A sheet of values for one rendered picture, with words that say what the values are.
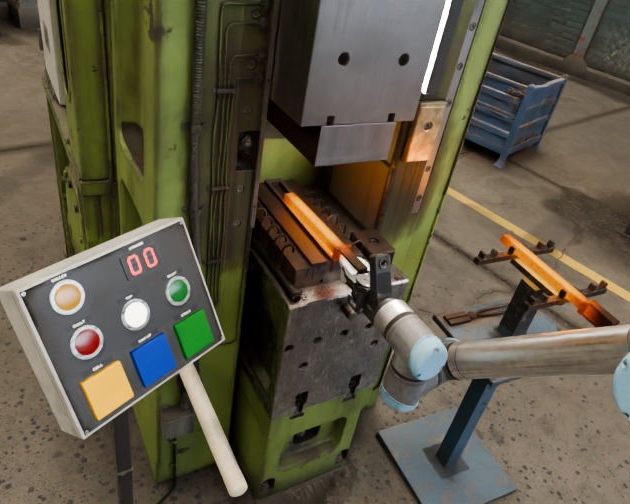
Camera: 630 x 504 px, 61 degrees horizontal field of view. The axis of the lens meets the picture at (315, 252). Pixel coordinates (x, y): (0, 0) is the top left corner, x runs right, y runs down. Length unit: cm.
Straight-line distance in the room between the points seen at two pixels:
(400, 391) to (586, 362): 39
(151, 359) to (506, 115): 418
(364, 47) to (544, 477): 187
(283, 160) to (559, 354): 104
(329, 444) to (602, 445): 126
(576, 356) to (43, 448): 178
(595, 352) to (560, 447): 157
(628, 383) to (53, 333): 87
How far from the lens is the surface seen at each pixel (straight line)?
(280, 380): 153
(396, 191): 159
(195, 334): 111
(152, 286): 106
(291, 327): 139
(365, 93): 119
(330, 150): 120
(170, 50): 114
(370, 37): 115
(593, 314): 161
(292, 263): 137
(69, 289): 97
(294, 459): 198
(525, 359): 117
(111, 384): 103
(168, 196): 126
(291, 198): 157
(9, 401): 240
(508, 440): 252
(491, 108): 493
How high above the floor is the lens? 179
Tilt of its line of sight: 35 degrees down
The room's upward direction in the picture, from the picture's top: 11 degrees clockwise
